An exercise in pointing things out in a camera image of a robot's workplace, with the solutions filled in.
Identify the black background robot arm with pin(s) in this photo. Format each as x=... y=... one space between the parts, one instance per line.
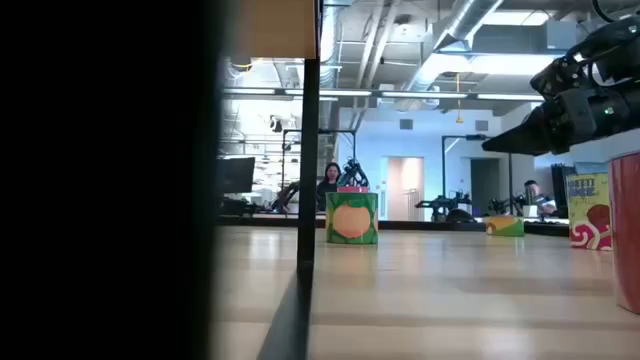
x=352 y=175
x=500 y=206
x=442 y=202
x=287 y=195

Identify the person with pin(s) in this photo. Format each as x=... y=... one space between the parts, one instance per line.
x=537 y=197
x=328 y=185

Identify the black curved mount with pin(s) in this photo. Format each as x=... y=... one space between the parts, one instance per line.
x=460 y=216

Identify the wooden shelf with black frame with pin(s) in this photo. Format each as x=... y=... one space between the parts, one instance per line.
x=308 y=150

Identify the silver ventilation duct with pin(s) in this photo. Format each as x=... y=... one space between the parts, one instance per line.
x=470 y=20

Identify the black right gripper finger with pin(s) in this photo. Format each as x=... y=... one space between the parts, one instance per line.
x=525 y=137

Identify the light blue monitor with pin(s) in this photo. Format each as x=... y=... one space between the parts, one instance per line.
x=590 y=167

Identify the green can with peach picture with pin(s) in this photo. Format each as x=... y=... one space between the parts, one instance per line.
x=351 y=220

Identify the black gantry frame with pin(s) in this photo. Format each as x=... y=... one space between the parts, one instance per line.
x=475 y=137

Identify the grey door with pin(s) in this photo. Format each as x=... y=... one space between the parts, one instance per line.
x=485 y=185

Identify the silver can row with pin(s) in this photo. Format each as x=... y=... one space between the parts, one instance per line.
x=627 y=230

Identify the black aluminium table frame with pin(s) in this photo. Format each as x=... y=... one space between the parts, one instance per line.
x=425 y=225

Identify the black computer monitor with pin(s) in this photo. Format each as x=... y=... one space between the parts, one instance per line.
x=235 y=175

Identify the yellow spaghetti can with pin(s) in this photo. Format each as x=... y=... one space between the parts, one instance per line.
x=590 y=215

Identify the small green and yellow can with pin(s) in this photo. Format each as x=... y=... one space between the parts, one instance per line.
x=505 y=226

